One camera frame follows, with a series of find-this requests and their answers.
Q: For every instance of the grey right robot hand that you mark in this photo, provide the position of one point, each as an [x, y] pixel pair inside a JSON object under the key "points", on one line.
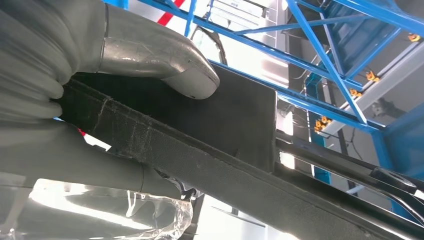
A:
{"points": [[149, 49]]}

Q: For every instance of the blue metal shelf rack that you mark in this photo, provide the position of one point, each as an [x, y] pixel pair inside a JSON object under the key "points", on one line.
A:
{"points": [[319, 49]]}

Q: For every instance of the grey metal ceiling beam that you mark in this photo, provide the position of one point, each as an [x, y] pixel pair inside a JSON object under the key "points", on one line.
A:
{"points": [[391, 73]]}

